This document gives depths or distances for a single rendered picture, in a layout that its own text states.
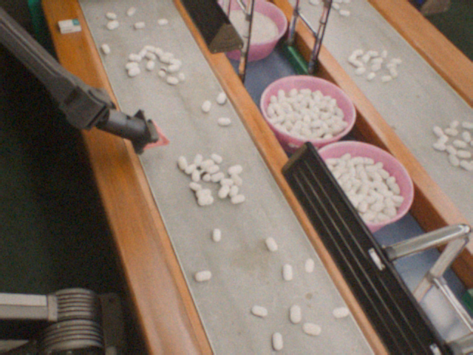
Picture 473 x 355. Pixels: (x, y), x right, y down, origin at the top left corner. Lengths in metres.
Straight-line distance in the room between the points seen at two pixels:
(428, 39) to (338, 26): 0.30
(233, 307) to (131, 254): 0.24
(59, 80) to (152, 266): 0.44
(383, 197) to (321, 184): 0.53
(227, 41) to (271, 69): 0.60
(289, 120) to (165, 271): 0.59
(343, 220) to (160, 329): 0.44
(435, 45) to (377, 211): 0.73
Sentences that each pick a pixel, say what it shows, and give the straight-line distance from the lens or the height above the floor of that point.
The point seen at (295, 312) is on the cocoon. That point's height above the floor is 0.76.
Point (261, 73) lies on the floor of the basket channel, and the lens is 1.71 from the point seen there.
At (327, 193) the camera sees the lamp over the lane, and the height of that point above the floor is 1.10.
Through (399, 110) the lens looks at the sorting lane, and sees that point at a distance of 1.60.
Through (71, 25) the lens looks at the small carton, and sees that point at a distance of 1.71.
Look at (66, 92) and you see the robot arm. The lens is 1.17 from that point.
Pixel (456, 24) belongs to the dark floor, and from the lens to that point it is 3.59.
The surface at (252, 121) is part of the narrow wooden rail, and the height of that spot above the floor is 0.76.
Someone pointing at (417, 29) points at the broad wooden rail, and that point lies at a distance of 1.92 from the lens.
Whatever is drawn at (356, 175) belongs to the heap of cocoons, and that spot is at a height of 0.73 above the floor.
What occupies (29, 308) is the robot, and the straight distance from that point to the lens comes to 1.06.
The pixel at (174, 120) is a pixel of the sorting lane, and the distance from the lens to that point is 1.43.
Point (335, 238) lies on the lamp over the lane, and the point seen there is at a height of 1.07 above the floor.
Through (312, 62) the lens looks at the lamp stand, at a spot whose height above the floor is 0.76.
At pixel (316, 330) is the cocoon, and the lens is 1.10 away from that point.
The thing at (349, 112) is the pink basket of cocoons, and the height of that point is 0.75.
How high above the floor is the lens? 1.74
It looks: 50 degrees down
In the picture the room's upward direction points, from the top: 7 degrees clockwise
